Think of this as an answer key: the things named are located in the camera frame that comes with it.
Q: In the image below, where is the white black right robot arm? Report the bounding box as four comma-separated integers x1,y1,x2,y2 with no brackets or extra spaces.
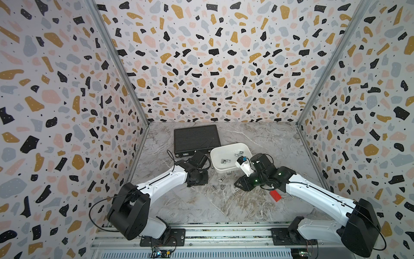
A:
235,153,382,258

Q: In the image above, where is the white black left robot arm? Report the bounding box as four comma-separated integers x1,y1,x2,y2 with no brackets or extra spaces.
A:
107,151,212,246

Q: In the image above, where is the white plastic storage box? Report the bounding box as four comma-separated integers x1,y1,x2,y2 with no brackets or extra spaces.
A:
210,143,252,174

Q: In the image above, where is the red plastic block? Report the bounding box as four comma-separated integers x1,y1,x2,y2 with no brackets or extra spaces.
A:
270,190,282,202

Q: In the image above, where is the black ribbed tool case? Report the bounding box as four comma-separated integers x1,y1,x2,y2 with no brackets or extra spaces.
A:
174,125,221,158

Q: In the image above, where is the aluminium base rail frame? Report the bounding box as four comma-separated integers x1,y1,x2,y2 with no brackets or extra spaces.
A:
88,222,357,259

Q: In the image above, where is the aluminium corner post left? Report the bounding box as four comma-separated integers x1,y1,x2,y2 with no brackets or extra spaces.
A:
84,0,149,128

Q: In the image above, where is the aluminium corner post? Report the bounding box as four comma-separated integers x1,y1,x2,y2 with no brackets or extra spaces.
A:
84,0,149,128
296,0,372,129

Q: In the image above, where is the aluminium corner post right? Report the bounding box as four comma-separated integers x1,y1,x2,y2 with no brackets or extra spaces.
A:
296,0,372,129

